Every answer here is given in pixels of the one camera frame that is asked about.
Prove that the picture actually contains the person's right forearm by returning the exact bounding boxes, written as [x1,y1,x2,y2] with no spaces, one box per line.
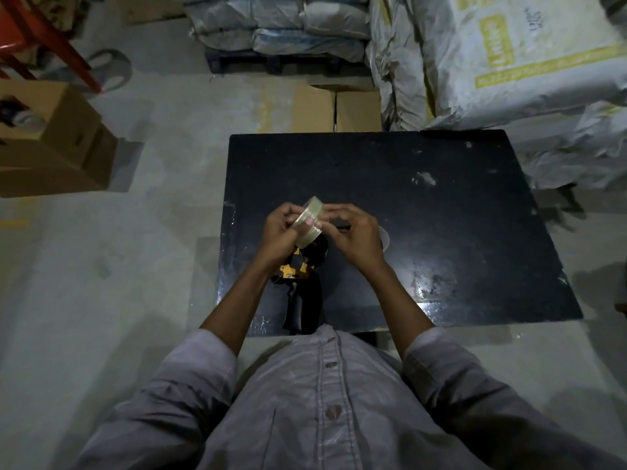
[360,261,438,362]

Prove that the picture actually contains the red metal frame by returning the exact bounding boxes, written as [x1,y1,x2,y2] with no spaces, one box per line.
[0,0,104,94]

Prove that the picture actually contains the person's left forearm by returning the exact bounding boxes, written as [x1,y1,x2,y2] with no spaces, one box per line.
[200,257,295,357]

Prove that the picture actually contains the black yellow tape dispenser gun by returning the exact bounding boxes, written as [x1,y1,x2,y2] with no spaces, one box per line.
[273,237,330,335]

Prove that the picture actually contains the person's right hand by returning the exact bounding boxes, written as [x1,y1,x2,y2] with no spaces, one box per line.
[318,204,388,277]

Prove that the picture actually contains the crumpled white sack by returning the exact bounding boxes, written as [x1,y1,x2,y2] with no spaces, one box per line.
[364,0,438,133]

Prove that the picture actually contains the dark tape rolls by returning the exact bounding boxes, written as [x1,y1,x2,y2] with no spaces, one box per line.
[0,95,49,133]

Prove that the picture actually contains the person's left hand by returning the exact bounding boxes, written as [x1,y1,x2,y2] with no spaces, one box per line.
[260,203,315,275]

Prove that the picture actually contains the white sack with faint print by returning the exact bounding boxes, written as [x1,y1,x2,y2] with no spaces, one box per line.
[507,99,627,192]

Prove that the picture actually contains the white sack with yellow print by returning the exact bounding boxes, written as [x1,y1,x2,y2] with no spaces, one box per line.
[410,0,627,132]

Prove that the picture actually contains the grey button shirt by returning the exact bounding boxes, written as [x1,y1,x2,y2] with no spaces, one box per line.
[72,323,627,470]

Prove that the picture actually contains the grey round wheel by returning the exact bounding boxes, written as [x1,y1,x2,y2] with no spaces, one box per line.
[84,49,131,93]

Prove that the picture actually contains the clear packing tape roll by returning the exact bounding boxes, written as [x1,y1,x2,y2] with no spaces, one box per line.
[293,196,325,250]

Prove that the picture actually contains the large open cardboard box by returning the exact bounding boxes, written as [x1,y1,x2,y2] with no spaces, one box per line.
[0,79,119,199]

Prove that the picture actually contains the small cardboard box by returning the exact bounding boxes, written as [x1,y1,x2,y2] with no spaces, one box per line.
[291,84,338,134]
[335,90,383,134]

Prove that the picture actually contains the flat cardboard sheet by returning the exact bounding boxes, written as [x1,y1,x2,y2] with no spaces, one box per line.
[121,0,188,23]

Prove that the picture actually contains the black plastic pallet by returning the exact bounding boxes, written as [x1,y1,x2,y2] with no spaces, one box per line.
[205,48,369,77]

